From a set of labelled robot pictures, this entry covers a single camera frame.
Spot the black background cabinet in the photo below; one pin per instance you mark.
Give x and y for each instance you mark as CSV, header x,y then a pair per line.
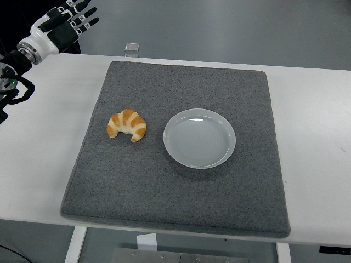
x,y
11,19

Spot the grey felt mat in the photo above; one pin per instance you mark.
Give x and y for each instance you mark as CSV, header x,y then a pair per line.
x,y
170,191

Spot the white table leg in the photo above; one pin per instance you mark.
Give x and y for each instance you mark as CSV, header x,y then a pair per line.
x,y
283,253
74,245

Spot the round grey plate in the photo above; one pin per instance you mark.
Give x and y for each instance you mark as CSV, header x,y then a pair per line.
x,y
199,142

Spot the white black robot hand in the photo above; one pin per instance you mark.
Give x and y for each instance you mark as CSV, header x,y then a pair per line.
x,y
41,41

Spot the golden striped croissant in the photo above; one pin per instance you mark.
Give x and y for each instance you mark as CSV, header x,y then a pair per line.
x,y
127,120

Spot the black table control panel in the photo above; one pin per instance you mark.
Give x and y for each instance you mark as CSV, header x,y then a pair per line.
x,y
335,250

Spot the grey metal plate with screws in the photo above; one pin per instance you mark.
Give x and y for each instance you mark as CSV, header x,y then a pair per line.
x,y
164,257

